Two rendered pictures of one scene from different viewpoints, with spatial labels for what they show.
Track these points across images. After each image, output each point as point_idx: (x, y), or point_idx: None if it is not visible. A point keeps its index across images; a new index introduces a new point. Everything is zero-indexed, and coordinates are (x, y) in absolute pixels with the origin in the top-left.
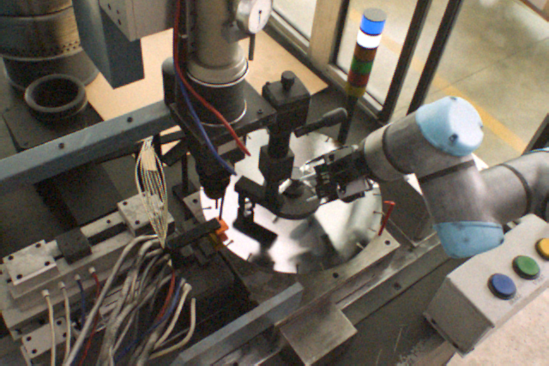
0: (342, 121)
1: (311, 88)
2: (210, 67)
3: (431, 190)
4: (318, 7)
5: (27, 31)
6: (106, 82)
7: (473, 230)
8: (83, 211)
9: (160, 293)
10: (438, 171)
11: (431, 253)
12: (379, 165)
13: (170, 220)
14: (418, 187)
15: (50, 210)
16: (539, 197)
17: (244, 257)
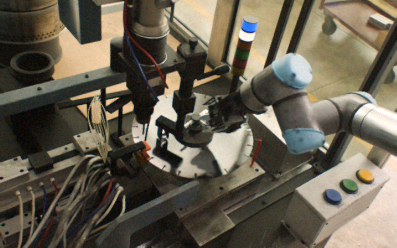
0: (226, 72)
1: (209, 77)
2: (146, 25)
3: (280, 110)
4: (214, 22)
5: (13, 22)
6: (66, 66)
7: (304, 132)
8: (47, 143)
9: (99, 201)
10: (284, 98)
11: (288, 183)
12: (249, 98)
13: (109, 149)
14: (278, 134)
15: (21, 146)
16: (347, 118)
17: (160, 167)
